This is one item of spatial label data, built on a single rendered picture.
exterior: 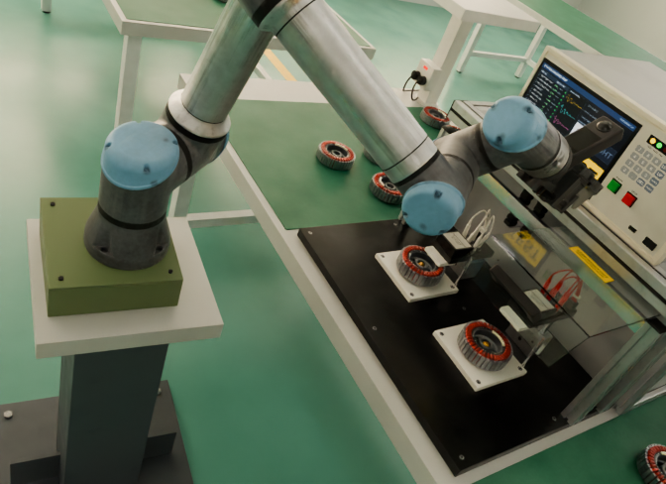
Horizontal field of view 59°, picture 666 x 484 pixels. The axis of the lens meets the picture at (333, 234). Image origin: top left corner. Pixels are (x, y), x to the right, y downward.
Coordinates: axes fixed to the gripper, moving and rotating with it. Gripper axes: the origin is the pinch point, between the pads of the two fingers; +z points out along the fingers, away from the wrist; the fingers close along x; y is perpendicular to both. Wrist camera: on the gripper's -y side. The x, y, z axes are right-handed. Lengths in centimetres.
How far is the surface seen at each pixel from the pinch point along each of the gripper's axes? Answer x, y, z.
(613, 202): 1.8, -0.3, 7.8
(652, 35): -355, -203, 605
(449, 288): -14.1, 37.0, 16.6
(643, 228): 9.0, -0.1, 7.9
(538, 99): -24.2, -6.3, 4.9
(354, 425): -25, 103, 59
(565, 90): -19.8, -10.4, 3.0
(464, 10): -81, -16, 31
